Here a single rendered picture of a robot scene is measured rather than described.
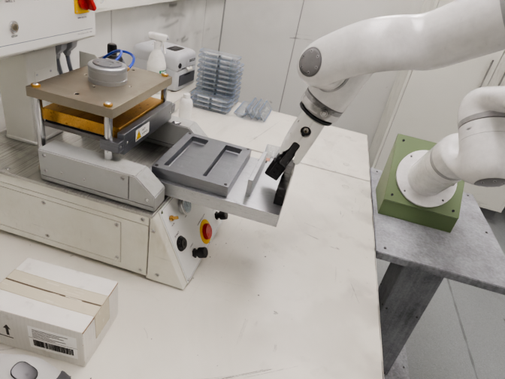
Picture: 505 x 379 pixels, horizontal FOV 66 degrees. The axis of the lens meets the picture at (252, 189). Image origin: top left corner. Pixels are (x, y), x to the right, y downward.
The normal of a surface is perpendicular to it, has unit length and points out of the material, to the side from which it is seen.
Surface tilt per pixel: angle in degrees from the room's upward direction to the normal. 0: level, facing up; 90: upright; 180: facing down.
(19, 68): 90
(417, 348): 0
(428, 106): 90
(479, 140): 68
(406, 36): 56
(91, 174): 90
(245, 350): 0
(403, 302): 90
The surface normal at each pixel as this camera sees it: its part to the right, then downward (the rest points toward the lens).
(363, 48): -0.26, 0.11
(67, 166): -0.23, 0.47
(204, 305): 0.18, -0.84
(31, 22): 0.96, 0.27
